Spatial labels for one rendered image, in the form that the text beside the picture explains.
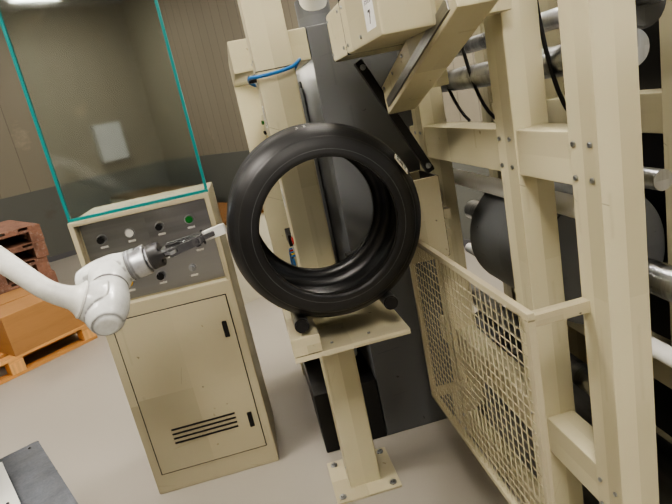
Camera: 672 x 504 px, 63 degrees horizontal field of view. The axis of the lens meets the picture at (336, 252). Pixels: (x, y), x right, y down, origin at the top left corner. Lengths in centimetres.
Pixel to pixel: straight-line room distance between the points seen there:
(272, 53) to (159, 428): 163
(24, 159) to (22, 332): 494
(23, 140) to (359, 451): 793
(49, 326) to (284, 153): 366
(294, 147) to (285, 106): 41
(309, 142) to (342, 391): 106
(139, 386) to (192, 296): 45
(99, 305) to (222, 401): 113
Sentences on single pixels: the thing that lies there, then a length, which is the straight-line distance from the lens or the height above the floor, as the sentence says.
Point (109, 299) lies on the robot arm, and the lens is 153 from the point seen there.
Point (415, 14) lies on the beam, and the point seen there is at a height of 167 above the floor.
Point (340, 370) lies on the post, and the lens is 214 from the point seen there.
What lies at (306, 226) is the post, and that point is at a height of 111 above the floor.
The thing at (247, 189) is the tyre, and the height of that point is 134.
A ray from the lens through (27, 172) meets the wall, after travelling 942.
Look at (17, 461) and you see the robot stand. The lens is 207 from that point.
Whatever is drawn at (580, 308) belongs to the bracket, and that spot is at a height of 97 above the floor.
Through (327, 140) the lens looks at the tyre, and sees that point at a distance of 152.
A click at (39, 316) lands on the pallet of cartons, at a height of 37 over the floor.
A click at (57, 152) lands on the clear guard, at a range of 235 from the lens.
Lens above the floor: 152
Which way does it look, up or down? 15 degrees down
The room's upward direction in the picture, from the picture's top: 12 degrees counter-clockwise
